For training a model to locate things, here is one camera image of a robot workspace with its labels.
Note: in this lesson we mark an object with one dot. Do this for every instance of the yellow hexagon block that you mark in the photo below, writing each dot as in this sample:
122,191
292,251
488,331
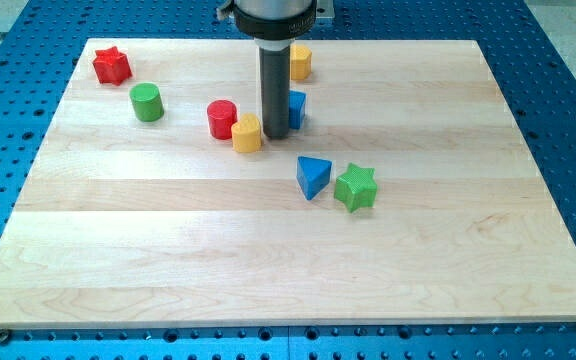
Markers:
300,62

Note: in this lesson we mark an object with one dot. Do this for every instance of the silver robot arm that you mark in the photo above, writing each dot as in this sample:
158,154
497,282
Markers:
273,25

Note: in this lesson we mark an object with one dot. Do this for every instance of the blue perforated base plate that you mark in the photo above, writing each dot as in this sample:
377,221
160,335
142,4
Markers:
42,48

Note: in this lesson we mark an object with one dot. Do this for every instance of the blue triangle block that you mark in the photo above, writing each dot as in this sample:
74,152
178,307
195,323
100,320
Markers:
313,175

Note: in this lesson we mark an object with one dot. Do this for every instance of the red cylinder block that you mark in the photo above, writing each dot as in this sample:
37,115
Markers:
222,115

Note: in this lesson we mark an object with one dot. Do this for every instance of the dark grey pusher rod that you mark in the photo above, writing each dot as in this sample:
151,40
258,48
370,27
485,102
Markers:
274,71

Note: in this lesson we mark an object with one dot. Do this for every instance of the red star block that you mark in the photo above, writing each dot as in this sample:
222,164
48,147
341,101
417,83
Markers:
111,66

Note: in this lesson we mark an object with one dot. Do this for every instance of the green cylinder block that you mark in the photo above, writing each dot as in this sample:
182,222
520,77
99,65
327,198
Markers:
146,102

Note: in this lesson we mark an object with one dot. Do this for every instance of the green star block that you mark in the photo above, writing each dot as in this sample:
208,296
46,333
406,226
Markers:
356,188

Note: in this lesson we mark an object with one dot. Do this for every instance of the yellow heart block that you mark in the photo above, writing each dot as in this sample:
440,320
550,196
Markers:
246,134

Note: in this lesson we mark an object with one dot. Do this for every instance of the light wooden board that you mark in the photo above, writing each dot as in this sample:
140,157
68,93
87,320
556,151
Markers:
130,224

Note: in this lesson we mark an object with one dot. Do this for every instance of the blue cube block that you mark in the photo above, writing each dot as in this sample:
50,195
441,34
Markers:
297,103

